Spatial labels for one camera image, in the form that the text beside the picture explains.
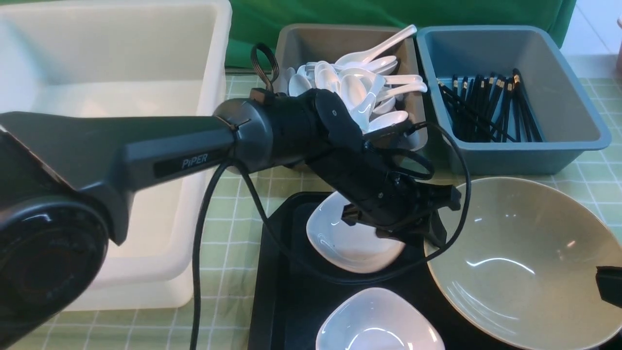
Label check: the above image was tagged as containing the tan noodle bowl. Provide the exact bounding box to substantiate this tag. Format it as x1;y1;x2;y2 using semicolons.
427;177;622;350

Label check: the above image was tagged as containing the black serving tray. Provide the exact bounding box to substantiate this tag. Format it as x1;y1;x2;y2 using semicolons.
248;192;622;350

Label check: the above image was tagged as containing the black cable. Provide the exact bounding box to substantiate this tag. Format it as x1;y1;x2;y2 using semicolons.
190;122;472;350

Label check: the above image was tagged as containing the pile of white spoons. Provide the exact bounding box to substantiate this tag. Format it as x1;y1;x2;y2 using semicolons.
278;24;428;133

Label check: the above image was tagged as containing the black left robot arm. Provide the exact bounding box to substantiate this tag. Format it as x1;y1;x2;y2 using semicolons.
1;88;471;350

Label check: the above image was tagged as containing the white square dish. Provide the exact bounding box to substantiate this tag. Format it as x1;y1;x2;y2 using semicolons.
306;192;406;273
315;287;445;350

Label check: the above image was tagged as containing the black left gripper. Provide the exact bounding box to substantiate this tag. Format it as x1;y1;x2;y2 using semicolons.
306;141;461;248

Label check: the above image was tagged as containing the green checkered table mat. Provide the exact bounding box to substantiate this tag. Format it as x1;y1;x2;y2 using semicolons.
0;73;622;350

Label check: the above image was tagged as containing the blue plastic bin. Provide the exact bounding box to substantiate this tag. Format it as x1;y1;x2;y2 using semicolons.
416;26;611;175

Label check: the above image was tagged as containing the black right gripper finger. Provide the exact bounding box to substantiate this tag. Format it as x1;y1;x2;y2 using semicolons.
596;266;622;308

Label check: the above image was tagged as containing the green backdrop cloth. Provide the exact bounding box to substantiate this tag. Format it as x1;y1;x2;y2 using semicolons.
225;0;576;69

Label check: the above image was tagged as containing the bundle of black chopsticks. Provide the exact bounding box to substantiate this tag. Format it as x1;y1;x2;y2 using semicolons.
437;68;545;142

